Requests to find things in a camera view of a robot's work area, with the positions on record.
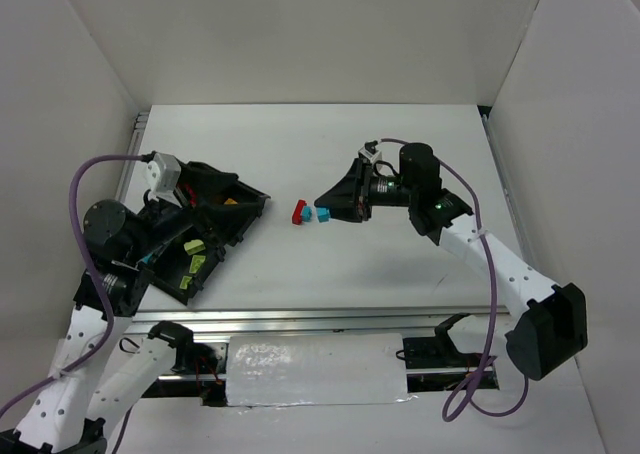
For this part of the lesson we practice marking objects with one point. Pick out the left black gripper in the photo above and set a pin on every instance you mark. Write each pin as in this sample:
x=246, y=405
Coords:
x=176, y=224

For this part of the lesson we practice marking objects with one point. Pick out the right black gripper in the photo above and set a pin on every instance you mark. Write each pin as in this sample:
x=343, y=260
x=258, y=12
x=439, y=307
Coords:
x=361, y=190

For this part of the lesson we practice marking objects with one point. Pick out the small teal lego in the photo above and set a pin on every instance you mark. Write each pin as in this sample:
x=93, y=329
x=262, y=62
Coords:
x=306, y=213
x=323, y=214

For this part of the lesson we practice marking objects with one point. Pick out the light green slope lego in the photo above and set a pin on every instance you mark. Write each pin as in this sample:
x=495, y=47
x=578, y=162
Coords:
x=194, y=246

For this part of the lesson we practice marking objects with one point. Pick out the red arch lego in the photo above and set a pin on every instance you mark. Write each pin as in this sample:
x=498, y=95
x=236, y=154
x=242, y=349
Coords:
x=298, y=215

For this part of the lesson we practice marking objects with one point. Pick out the red curved lego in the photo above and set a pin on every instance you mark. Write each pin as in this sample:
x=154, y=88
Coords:
x=190, y=194

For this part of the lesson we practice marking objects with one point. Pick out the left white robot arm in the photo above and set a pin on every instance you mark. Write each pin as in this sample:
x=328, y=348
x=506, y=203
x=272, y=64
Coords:
x=78, y=405

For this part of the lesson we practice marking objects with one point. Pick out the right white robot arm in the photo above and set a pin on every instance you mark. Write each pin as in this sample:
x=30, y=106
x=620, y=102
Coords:
x=551, y=320

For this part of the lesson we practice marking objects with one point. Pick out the black four-compartment tray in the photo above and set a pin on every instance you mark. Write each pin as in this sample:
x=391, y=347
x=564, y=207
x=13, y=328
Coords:
x=171, y=261

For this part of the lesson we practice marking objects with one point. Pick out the small green lego piece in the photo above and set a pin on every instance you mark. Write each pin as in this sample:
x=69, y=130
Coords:
x=185, y=282

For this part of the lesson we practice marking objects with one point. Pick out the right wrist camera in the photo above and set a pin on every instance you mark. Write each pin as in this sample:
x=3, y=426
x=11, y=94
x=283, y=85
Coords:
x=370, y=153

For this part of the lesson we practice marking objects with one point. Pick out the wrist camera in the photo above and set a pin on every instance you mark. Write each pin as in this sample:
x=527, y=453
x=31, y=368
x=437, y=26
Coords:
x=162, y=174
x=370, y=153

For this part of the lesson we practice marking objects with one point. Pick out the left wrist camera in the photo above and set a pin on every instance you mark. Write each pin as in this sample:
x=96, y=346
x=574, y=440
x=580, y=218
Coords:
x=162, y=174

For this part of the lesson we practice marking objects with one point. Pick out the aluminium rail frame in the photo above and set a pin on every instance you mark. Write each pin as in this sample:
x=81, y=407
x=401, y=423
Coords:
x=334, y=277

